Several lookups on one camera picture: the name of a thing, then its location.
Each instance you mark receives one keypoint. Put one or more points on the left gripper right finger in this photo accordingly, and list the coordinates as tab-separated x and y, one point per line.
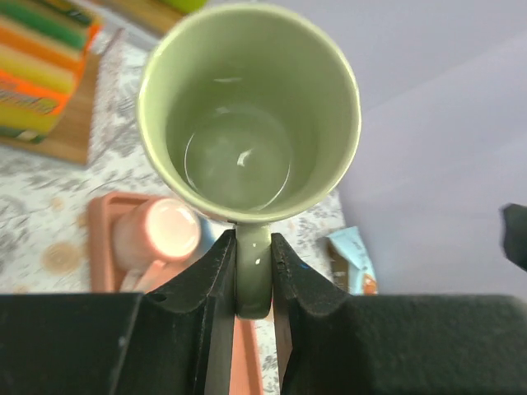
331	342

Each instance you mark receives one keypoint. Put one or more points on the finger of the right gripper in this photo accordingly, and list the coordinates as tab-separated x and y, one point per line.
514	245

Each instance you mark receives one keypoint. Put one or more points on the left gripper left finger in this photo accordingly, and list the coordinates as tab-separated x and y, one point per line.
176	339

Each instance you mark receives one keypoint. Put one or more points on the green mug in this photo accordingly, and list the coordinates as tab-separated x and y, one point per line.
251	114

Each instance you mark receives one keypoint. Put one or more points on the light blue white mug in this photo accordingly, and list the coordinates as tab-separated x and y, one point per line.
207	237

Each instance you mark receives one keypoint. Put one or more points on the pink mug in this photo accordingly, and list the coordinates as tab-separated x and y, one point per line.
153	243

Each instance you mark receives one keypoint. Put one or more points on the pink plastic tray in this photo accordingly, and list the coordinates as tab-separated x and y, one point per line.
107	276

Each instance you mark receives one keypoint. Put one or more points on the blue chips bag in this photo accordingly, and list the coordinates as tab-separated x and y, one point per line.
351	266

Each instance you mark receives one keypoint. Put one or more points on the white wire wooden shelf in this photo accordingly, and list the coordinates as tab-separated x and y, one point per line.
87	127

